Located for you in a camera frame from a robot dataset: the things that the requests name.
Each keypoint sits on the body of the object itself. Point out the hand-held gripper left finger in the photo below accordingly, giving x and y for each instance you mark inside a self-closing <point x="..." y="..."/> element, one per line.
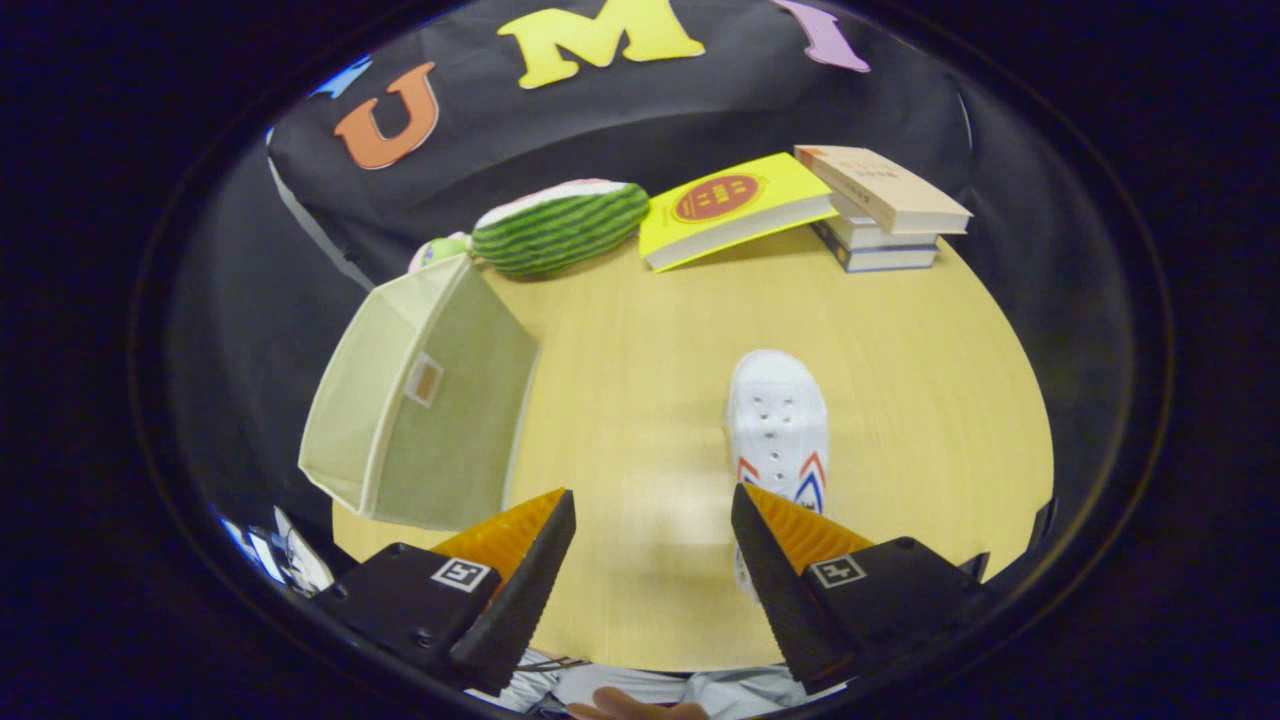
<point x="520" y="600"/>

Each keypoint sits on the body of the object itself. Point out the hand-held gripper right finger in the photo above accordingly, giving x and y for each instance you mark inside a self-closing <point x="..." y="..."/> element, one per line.
<point x="785" y="600"/>

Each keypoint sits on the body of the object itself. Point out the white shoe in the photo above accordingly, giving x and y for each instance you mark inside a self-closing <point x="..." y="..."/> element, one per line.
<point x="778" y="420"/>

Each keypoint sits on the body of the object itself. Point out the beige fabric storage box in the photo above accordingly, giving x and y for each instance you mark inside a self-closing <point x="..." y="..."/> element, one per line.
<point x="440" y="420"/>

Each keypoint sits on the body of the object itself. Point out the blue edged book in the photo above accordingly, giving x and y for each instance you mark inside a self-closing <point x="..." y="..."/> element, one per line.
<point x="885" y="260"/>

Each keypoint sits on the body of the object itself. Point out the pink green plush toy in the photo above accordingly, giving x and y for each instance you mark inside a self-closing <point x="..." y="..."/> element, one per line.
<point x="440" y="250"/>

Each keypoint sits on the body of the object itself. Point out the watermelon slice plush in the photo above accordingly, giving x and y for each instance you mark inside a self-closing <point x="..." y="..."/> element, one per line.
<point x="560" y="228"/>

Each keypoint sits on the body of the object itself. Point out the white book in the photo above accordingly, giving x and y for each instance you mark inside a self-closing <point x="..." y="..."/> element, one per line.
<point x="880" y="238"/>

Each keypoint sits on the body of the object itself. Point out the yellow book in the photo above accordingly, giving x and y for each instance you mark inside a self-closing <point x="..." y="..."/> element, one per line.
<point x="730" y="205"/>

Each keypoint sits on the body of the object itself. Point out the tan cover book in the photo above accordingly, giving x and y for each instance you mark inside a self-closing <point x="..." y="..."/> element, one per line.
<point x="885" y="185"/>

